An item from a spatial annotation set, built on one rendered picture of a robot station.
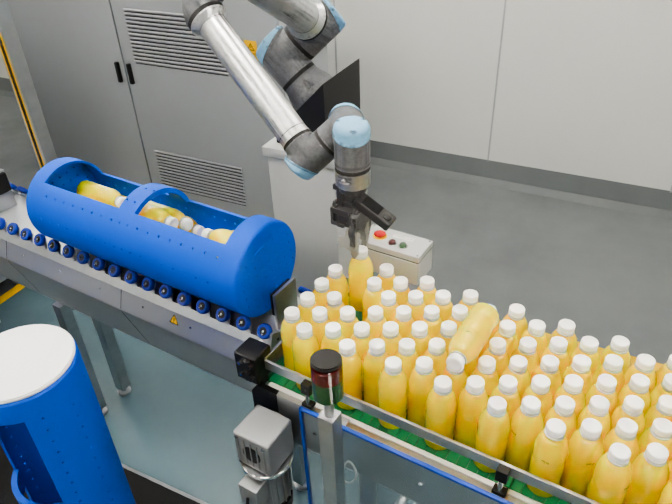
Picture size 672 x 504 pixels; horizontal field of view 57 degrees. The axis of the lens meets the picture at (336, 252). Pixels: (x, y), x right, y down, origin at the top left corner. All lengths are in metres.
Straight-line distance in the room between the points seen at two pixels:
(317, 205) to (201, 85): 1.43
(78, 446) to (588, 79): 3.42
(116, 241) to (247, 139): 1.80
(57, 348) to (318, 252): 1.20
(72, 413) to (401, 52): 3.33
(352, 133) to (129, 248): 0.77
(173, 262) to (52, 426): 0.51
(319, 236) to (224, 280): 0.92
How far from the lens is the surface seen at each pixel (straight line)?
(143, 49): 3.86
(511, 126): 4.36
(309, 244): 2.58
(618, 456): 1.37
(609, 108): 4.22
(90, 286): 2.24
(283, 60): 2.38
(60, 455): 1.83
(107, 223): 1.96
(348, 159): 1.53
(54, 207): 2.14
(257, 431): 1.65
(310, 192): 2.44
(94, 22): 4.05
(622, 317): 3.49
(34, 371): 1.73
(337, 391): 1.26
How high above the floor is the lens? 2.12
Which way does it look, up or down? 35 degrees down
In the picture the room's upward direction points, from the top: 3 degrees counter-clockwise
